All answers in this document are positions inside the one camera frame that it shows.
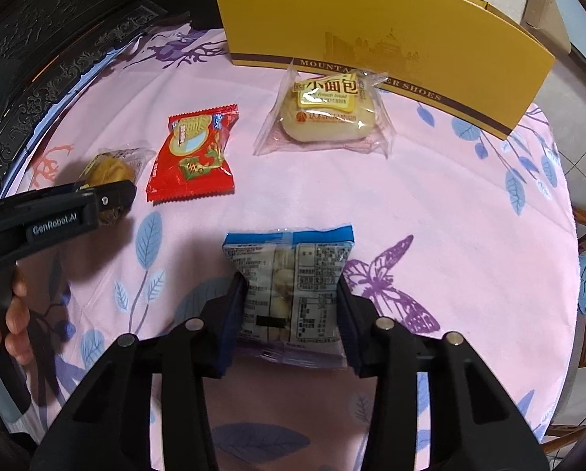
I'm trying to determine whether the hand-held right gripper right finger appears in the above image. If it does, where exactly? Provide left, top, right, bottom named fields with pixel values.
left=335, top=276, right=550, bottom=471

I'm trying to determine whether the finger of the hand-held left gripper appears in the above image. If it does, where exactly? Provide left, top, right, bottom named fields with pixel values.
left=74, top=179, right=137, bottom=229

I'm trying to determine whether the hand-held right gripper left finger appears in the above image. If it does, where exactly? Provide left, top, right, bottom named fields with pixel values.
left=30, top=271, right=246, bottom=471

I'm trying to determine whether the yellow cake packet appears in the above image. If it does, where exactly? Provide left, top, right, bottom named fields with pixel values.
left=74, top=146, right=155, bottom=229

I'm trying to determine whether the blue snack packet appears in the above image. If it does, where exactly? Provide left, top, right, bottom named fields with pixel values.
left=223, top=224, right=356, bottom=370

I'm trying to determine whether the yellow cardboard box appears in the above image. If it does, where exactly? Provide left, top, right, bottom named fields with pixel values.
left=211, top=0, right=556, bottom=143

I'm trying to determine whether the person's left hand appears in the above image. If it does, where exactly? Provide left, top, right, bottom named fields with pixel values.
left=4, top=262, right=37, bottom=369

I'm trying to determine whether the red biscuit packet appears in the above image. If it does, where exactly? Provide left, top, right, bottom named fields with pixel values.
left=146, top=103, right=240, bottom=203

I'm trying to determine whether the pink printed tablecloth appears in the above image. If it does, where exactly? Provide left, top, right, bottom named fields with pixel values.
left=0, top=24, right=584, bottom=471

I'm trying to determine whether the dark carved wooden furniture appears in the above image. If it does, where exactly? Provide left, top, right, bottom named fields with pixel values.
left=0, top=0, right=225, bottom=207

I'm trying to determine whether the clear bread packet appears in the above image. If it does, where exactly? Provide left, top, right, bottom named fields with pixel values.
left=253, top=58, right=396, bottom=160

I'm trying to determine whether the cardboard corner protector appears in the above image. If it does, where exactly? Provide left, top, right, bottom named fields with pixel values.
left=521, top=0, right=571, bottom=57

